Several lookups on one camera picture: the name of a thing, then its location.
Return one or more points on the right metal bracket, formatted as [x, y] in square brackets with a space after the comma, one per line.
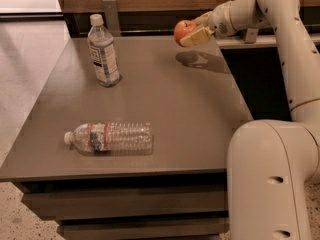
[250, 35]

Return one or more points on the upright clear water bottle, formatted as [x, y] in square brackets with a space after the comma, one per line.
[102, 52]

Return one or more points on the grey drawer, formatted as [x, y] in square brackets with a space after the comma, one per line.
[145, 229]
[127, 202]

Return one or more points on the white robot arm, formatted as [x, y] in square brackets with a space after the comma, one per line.
[270, 160]

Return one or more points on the red apple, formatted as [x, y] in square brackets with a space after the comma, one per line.
[183, 28]

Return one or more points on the lying clear water bottle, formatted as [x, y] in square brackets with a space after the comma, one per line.
[111, 136]

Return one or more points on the upper grey drawer front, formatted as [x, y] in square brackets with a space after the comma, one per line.
[127, 202]

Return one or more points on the metal bracket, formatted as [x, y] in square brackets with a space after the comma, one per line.
[250, 35]
[112, 17]

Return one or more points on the grey drawer cabinet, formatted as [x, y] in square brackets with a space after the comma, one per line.
[188, 96]

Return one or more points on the lower grey drawer front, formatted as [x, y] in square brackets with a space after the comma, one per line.
[145, 229]

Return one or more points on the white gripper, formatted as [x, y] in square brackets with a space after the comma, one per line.
[219, 21]

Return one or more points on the left metal bracket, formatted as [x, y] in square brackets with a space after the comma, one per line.
[112, 17]

